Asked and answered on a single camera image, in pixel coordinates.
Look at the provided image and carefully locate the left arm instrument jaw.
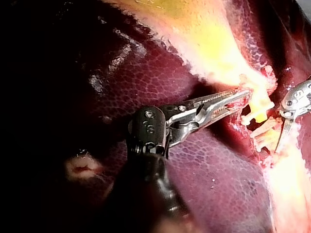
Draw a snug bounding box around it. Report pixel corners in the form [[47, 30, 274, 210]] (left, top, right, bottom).
[[197, 103, 244, 130], [191, 87, 252, 113]]

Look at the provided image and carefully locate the right arm instrument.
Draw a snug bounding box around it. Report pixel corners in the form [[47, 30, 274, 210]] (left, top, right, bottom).
[[278, 79, 311, 120]]

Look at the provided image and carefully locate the left arm instrument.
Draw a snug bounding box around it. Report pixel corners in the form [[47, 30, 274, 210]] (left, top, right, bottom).
[[126, 102, 204, 156]]

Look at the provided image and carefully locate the right arm instrument jaw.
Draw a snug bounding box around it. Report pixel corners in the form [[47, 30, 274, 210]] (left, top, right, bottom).
[[274, 117, 294, 153]]

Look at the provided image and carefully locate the gallbladder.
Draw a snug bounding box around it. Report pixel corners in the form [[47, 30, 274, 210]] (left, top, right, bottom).
[[106, 0, 279, 110]]

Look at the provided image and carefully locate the thin tube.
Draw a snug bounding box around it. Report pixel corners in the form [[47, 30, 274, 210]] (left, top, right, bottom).
[[263, 128, 280, 147], [251, 90, 269, 123]]

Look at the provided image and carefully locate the white clip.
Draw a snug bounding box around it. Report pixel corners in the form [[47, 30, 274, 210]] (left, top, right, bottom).
[[249, 126, 275, 139], [253, 137, 278, 153], [240, 100, 276, 126]]

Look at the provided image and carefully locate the dark red liver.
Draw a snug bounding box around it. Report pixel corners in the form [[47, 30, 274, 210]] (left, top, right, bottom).
[[48, 0, 311, 233]]

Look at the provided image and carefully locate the pale fatty tissue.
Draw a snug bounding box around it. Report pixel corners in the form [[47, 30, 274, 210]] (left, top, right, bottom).
[[64, 154, 104, 181], [252, 118, 311, 233]]

